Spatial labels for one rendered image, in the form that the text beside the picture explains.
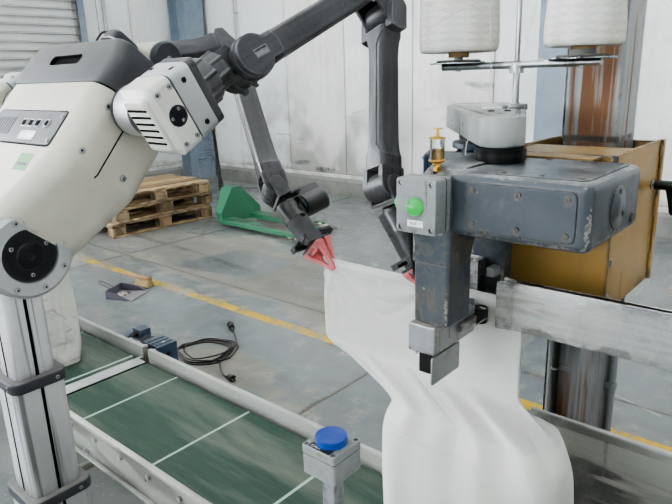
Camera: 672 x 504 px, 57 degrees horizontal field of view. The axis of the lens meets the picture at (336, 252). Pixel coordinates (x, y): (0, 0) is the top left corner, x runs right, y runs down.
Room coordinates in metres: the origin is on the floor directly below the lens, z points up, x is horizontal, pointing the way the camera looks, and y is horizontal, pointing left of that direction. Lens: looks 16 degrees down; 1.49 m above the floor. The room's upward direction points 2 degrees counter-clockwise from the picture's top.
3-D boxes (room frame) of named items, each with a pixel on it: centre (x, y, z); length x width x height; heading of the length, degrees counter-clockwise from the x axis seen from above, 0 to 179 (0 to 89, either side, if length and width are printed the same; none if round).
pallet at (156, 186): (6.62, 2.09, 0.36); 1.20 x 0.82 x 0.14; 135
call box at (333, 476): (1.00, 0.02, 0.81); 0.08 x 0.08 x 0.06; 49
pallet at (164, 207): (6.67, 2.08, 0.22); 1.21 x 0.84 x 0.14; 139
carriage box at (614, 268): (1.30, -0.52, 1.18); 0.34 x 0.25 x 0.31; 139
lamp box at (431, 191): (0.99, -0.14, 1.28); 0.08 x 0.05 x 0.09; 49
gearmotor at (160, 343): (2.55, 0.87, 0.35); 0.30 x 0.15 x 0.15; 49
